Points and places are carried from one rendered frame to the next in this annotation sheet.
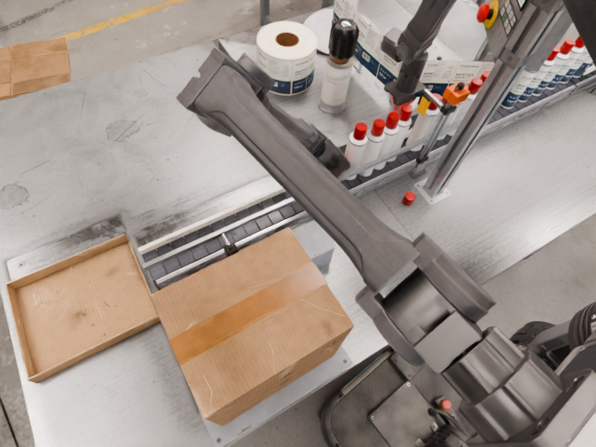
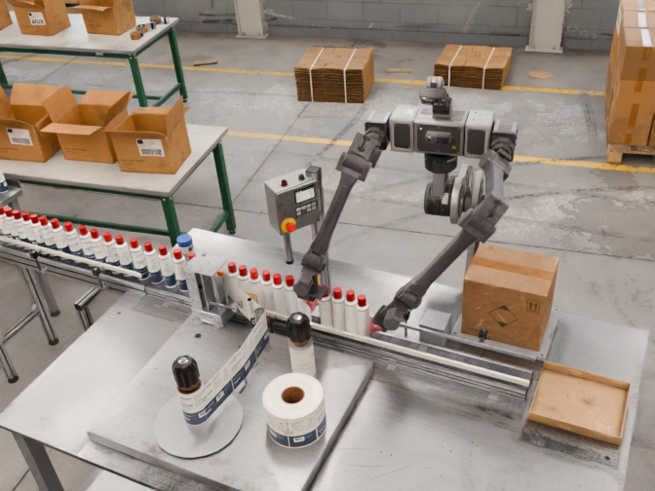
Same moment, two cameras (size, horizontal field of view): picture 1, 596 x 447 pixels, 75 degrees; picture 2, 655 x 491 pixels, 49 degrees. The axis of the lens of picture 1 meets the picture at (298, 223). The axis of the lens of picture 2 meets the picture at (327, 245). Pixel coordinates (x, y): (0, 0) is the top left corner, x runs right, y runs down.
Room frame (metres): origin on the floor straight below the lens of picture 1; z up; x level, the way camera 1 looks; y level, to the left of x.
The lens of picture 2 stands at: (1.72, 1.64, 2.79)
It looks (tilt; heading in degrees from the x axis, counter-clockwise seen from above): 36 degrees down; 244
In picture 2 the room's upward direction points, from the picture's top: 5 degrees counter-clockwise
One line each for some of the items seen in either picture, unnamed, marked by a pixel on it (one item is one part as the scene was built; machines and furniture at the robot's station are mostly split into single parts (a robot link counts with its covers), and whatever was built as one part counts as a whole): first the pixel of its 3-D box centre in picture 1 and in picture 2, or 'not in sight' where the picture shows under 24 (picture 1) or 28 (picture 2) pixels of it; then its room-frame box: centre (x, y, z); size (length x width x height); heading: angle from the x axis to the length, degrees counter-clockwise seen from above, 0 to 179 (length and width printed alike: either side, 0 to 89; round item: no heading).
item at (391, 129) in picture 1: (384, 141); (338, 310); (0.80, -0.22, 0.98); 0.05 x 0.05 x 0.20
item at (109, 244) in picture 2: not in sight; (112, 252); (1.45, -1.11, 0.98); 0.05 x 0.05 x 0.20
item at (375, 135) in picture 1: (371, 148); (351, 312); (0.76, -0.18, 0.98); 0.05 x 0.05 x 0.20
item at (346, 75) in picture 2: not in sight; (335, 74); (-1.23, -3.99, 0.16); 0.65 x 0.54 x 0.32; 138
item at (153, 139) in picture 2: not in sight; (151, 132); (0.94, -2.19, 0.97); 0.51 x 0.39 x 0.37; 49
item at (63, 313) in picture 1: (83, 301); (579, 400); (0.26, 0.51, 0.85); 0.30 x 0.26 x 0.04; 126
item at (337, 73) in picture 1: (338, 68); (301, 348); (1.03, -0.07, 1.03); 0.09 x 0.09 x 0.30
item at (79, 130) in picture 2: not in sight; (94, 124); (1.19, -2.51, 0.96); 0.53 x 0.45 x 0.37; 45
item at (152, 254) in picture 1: (396, 157); (320, 328); (0.85, -0.29, 0.86); 1.65 x 0.08 x 0.04; 126
